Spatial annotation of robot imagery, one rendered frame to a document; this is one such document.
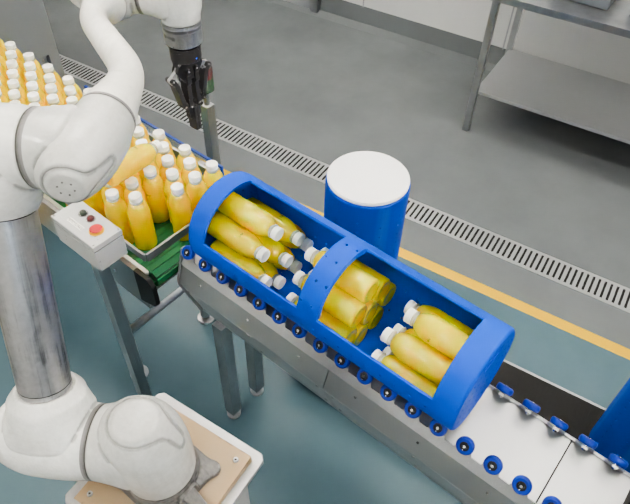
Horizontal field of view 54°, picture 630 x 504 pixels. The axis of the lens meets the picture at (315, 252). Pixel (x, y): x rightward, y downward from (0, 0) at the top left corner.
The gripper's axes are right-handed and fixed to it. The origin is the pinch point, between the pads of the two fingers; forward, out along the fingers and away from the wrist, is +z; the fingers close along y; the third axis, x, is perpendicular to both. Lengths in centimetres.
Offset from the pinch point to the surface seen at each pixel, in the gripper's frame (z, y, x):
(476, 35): 125, -318, -66
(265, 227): 25.2, -0.1, 23.7
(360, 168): 39, -52, 19
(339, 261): 20, 1, 49
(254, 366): 119, -7, 7
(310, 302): 27, 11, 48
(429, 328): 24, 0, 76
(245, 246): 29.8, 5.6, 21.3
